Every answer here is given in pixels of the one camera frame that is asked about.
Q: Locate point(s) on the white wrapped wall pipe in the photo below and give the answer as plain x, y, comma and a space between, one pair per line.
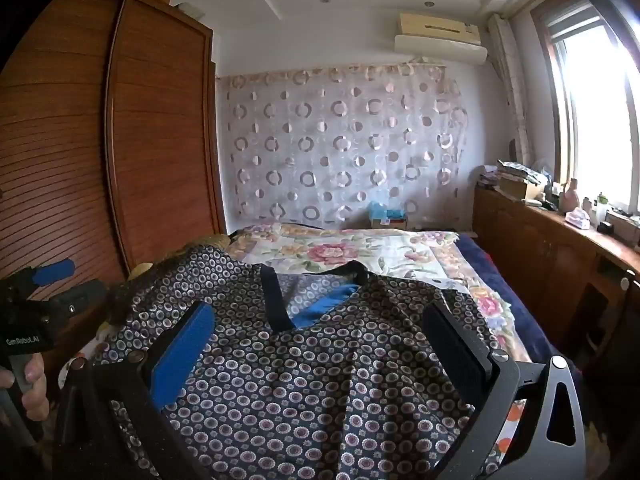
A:
515, 100

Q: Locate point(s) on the wall air conditioner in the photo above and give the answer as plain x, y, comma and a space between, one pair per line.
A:
435, 45

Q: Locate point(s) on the bright window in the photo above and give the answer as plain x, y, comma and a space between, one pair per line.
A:
595, 110

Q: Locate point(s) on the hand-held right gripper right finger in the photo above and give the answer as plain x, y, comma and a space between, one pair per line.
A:
457, 347

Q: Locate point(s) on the blue bag by wall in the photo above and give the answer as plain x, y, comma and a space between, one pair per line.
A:
387, 220

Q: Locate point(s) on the orange-fruit print bedsheet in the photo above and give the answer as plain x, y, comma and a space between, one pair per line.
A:
510, 425

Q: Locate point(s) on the floral quilt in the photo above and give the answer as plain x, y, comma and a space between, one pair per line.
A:
340, 250

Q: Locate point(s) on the stack of books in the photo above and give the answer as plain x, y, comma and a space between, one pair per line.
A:
515, 185

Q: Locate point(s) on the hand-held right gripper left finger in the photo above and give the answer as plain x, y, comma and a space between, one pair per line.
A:
182, 355

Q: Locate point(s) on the olive patterned folded blanket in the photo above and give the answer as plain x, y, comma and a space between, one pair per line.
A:
217, 241

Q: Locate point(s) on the dark blue blanket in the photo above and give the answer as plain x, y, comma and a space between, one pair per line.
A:
500, 280

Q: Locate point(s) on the long wooden cabinet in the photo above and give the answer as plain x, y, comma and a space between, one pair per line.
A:
540, 245

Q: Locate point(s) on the dark circle-patterned garment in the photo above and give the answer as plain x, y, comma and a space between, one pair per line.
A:
300, 385

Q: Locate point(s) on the sheer circle-patterned curtain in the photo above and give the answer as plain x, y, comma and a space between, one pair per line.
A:
325, 150

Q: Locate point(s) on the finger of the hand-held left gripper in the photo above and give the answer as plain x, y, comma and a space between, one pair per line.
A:
80, 297
52, 271

